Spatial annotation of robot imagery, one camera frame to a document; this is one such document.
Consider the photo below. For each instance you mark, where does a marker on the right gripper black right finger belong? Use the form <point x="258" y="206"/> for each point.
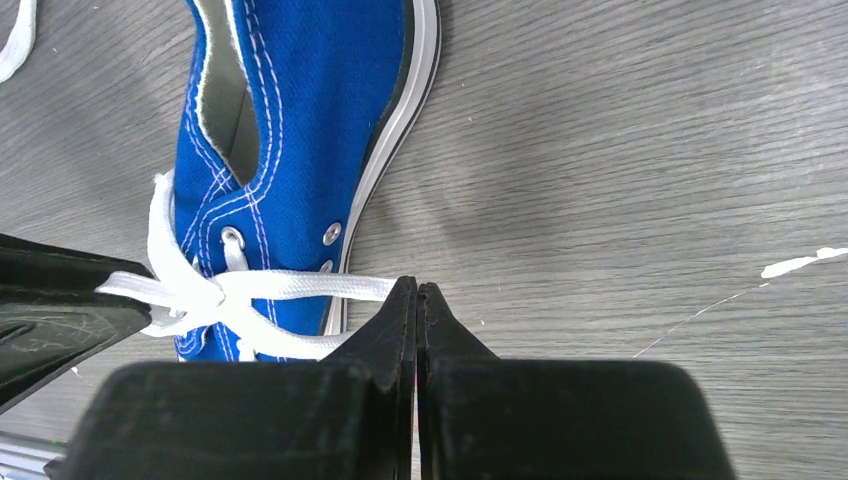
<point x="484" y="417"/>

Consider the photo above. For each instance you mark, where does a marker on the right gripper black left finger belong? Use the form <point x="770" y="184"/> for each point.
<point x="348" y="416"/>

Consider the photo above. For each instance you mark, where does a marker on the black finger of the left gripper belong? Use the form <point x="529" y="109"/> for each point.
<point x="52" y="317"/>

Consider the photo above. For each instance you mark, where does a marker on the blue sneaker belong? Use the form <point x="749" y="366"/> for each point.
<point x="292" y="114"/>
<point x="21" y="39"/>

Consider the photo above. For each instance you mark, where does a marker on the aluminium frame rail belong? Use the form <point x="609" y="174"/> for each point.
<point x="24" y="457"/>

